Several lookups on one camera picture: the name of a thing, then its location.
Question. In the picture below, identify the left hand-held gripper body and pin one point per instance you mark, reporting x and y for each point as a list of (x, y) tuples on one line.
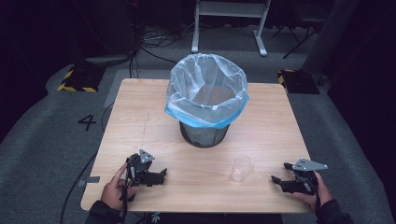
[(140, 169)]

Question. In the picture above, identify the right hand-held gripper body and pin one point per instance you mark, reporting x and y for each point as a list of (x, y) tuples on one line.
[(303, 182)]

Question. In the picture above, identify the clear plastic cup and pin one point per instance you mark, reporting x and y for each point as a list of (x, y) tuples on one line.
[(241, 168)]

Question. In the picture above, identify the black mesh trash bin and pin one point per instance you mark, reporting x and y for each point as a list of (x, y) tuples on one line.
[(204, 137)]

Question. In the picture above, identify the translucent blue-edged bin liner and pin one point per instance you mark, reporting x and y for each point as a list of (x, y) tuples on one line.
[(205, 90)]

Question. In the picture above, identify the person's right hand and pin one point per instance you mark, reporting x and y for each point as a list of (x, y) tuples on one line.
[(320, 193)]

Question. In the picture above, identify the person's left hand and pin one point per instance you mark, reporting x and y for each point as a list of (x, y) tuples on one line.
[(113, 193)]

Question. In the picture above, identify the grey tape strip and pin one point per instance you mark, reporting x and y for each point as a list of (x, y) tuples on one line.
[(91, 180)]

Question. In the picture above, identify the grey curtain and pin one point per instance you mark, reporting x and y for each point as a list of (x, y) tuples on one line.
[(330, 37)]

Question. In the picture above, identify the black folding stand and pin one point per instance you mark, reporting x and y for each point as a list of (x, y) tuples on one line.
[(299, 31)]

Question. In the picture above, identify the white metal stand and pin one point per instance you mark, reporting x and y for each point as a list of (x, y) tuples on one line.
[(230, 9)]

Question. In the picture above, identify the black yellow-striped base plate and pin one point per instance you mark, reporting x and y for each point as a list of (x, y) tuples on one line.
[(299, 81), (82, 79)]

